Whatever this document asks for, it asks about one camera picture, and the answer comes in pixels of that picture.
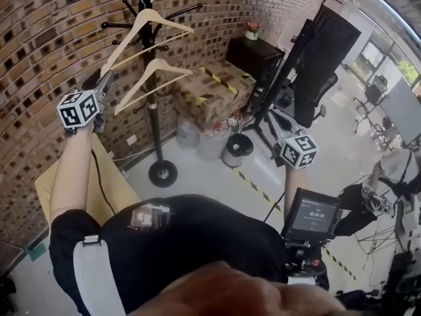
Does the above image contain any person's left forearm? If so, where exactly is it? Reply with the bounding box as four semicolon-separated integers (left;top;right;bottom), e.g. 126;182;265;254
49;125;95;222

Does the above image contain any black office chair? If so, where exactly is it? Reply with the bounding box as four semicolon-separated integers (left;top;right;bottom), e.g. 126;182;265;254
363;74;389;105

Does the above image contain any potted flower plant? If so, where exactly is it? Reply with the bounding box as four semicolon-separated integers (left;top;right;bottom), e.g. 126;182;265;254
245;20;263;41

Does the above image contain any black monitor mount rig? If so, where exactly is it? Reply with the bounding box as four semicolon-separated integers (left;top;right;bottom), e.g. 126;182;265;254
283;238;330;278

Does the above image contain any black floor equipment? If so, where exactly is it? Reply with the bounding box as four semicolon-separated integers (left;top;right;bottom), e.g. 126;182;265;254
335;248;421;316

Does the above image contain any yellow black floor tape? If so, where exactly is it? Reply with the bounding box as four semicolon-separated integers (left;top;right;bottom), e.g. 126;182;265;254
230;168;358;282

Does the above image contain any person's chin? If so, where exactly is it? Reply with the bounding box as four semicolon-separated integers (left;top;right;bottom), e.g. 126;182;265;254
126;260;346;316

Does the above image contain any black swivel chair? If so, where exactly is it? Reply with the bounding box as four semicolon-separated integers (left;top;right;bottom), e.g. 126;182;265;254
268;72;339;138

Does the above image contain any black cable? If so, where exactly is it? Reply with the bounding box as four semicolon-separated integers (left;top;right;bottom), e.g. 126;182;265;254
90;148;116;215

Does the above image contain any black field monitor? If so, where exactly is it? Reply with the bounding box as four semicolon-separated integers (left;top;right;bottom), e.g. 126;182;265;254
280;187;343;243

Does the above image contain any white harness strap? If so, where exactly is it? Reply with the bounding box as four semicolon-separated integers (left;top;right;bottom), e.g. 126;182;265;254
72;235;126;316
285;274;326;289

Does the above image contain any plain wooden hanger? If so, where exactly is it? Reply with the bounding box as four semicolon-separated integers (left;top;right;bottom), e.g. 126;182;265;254
114;57;194;117
99;0;196;78

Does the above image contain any grey board panel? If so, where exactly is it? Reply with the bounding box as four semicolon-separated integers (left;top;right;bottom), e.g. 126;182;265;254
380;76;421;146

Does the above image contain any small wooden side table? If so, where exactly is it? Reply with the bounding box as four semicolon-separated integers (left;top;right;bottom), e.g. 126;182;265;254
34;132;143;225

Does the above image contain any clear plastic water jug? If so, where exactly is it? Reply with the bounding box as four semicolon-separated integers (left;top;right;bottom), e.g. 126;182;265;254
176;112;202;150
198;123;231;161

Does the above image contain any person's right forearm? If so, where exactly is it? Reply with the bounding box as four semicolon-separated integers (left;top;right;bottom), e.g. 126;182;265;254
283;165;309;215

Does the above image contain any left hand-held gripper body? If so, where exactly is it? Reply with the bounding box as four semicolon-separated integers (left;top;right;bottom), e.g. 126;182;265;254
57;89;108;135

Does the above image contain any black coat rack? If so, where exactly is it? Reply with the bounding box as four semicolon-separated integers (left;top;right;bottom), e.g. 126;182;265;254
100;0;204;188

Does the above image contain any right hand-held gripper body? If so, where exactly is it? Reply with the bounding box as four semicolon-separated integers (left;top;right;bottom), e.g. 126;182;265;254
274;134;319;170

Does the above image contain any black cabinet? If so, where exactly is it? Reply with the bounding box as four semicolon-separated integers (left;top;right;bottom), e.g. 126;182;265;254
225;36;286;82

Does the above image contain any taped cardboard box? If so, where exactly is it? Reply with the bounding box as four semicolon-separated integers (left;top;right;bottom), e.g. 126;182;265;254
172;61;257;130

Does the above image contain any person's black shirt torso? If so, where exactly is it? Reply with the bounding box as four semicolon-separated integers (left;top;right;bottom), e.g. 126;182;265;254
48;193;330;316

